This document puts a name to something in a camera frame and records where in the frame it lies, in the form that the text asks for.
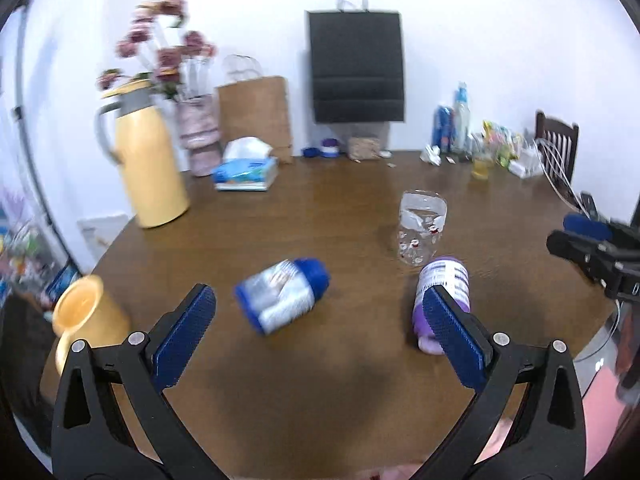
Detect blue can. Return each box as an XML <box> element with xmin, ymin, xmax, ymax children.
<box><xmin>431</xmin><ymin>105</ymin><xmax>455</xmax><ymax>153</ymax></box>

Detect pink artificial flowers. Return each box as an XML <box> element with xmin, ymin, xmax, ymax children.
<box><xmin>96</xmin><ymin>0</ymin><xmax>218</xmax><ymax>101</ymax></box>

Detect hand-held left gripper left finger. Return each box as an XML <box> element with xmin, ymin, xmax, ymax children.
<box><xmin>50</xmin><ymin>283</ymin><xmax>226</xmax><ymax>480</ymax></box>

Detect black paper bag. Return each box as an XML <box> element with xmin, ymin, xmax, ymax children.
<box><xmin>305</xmin><ymin>0</ymin><xmax>406</xmax><ymax>124</ymax></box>

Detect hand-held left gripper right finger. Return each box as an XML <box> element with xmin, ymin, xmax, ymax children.
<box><xmin>414</xmin><ymin>285</ymin><xmax>587</xmax><ymax>480</ymax></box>

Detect blue packet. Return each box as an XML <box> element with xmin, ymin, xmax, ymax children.
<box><xmin>44</xmin><ymin>262</ymin><xmax>81</xmax><ymax>301</ymax></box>

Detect glass of yellow liquid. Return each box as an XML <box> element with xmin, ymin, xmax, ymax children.
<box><xmin>470</xmin><ymin>146</ymin><xmax>493</xmax><ymax>181</ymax></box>

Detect clear snack container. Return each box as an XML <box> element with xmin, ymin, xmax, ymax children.
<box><xmin>347</xmin><ymin>135</ymin><xmax>383</xmax><ymax>161</ymax></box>

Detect brown paper bag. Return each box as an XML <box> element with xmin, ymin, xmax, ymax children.
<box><xmin>215</xmin><ymin>54</ymin><xmax>294</xmax><ymax>165</ymax></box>

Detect yellow thermos jug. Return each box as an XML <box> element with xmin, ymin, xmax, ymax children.
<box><xmin>94</xmin><ymin>79</ymin><xmax>191</xmax><ymax>229</ymax></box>

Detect white charger box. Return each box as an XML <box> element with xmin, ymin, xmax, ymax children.
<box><xmin>509</xmin><ymin>145</ymin><xmax>546</xmax><ymax>180</ymax></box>

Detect blue tissue pack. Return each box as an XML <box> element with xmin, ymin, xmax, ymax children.
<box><xmin>214</xmin><ymin>137</ymin><xmax>279</xmax><ymax>192</ymax></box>

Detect clear bottle with blue cap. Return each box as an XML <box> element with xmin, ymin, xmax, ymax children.
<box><xmin>451</xmin><ymin>81</ymin><xmax>472</xmax><ymax>155</ymax></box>

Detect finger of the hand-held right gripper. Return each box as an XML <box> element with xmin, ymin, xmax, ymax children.
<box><xmin>546</xmin><ymin>230</ymin><xmax>621</xmax><ymax>283</ymax></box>
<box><xmin>562</xmin><ymin>192</ymin><xmax>640</xmax><ymax>250</ymax></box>

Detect dark wooden chair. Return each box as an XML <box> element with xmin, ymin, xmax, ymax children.
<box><xmin>534</xmin><ymin>109</ymin><xmax>581</xmax><ymax>196</ymax></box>

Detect purple labelled bottle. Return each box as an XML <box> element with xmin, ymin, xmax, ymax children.
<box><xmin>411</xmin><ymin>256</ymin><xmax>472</xmax><ymax>356</ymax></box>

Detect black stand pole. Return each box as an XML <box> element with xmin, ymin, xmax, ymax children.
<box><xmin>9</xmin><ymin>7</ymin><xmax>81</xmax><ymax>276</ymax></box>

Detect pink vase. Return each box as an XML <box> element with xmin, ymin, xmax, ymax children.
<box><xmin>175</xmin><ymin>95</ymin><xmax>223</xmax><ymax>177</ymax></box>

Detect yellow cup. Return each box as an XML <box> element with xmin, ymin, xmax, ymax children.
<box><xmin>52</xmin><ymin>275</ymin><xmax>132</xmax><ymax>377</ymax></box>

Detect colourful shelf clutter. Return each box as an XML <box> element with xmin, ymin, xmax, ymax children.
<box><xmin>0</xmin><ymin>185</ymin><xmax>56</xmax><ymax>301</ymax></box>

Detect clear plastic cup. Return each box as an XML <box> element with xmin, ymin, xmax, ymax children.
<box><xmin>397</xmin><ymin>190</ymin><xmax>448</xmax><ymax>267</ymax></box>

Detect blue capped bottle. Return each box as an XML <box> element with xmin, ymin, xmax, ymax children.
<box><xmin>234</xmin><ymin>257</ymin><xmax>332</xmax><ymax>335</ymax></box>

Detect colourful snack packets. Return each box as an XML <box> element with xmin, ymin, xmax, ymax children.
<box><xmin>481</xmin><ymin>120</ymin><xmax>526</xmax><ymax>168</ymax></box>

